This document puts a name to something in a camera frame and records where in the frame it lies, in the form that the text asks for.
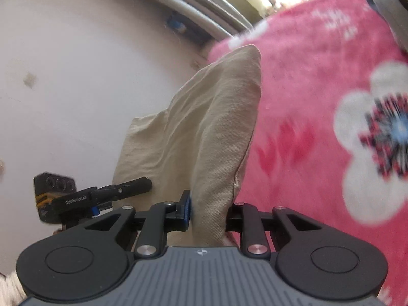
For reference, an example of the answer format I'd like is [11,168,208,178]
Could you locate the beige khaki trousers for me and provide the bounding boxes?
[113,45,261,247]

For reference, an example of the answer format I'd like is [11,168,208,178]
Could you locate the left hand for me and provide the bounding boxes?
[53,228,65,236]

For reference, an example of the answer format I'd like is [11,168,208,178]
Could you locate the white fleece left sleeve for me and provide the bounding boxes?
[0,272,26,306]

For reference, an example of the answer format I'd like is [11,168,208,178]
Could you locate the pink floral bed blanket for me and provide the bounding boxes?
[209,0,407,305]

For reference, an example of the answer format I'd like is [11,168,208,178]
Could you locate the dark blue box device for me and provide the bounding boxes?
[166,11,212,46]

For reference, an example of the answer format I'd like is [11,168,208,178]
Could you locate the grey beige curtain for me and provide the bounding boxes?
[155,0,252,41]

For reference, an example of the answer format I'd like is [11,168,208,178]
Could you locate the grey hooded sweatshirt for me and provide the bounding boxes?
[369,0,407,52]

